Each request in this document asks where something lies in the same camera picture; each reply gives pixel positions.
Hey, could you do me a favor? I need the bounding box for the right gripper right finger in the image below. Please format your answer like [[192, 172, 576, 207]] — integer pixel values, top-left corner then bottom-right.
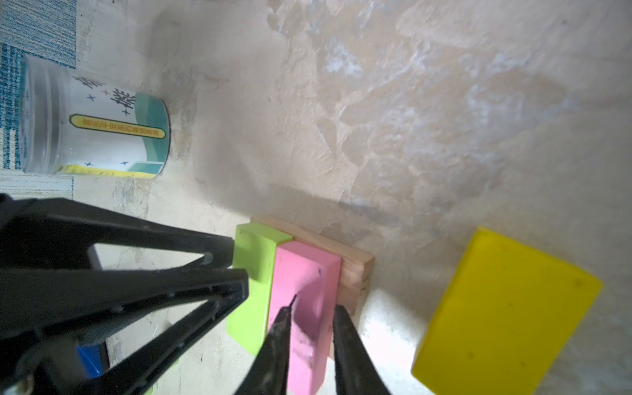
[[333, 304, 390, 395]]

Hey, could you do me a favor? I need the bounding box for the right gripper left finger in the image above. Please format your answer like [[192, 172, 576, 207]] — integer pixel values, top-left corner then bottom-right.
[[235, 295, 297, 395]]

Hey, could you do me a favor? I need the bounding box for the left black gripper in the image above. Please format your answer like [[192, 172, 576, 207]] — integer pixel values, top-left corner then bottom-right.
[[1, 267, 249, 394]]

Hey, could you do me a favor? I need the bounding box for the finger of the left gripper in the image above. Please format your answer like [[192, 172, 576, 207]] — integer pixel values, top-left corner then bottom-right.
[[1, 194, 235, 269]]

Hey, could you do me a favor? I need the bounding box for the pink rectangular block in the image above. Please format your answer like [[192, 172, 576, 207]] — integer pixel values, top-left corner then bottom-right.
[[268, 241, 342, 394]]

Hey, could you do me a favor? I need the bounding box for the natural wood block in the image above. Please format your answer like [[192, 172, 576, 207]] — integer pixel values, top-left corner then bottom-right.
[[337, 281, 370, 332], [251, 215, 375, 295]]

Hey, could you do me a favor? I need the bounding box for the light green rectangular block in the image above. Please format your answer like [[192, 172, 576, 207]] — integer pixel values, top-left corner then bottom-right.
[[227, 222, 294, 356]]

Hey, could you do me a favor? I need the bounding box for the yellow wood block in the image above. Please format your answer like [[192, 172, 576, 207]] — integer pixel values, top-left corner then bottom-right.
[[411, 227, 602, 394]]

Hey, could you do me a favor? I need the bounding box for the blue box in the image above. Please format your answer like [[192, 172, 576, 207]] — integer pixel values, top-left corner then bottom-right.
[[77, 342, 110, 378]]

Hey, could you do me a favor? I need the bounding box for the round sunflower label jar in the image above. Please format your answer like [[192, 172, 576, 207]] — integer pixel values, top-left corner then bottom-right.
[[18, 55, 171, 179]]

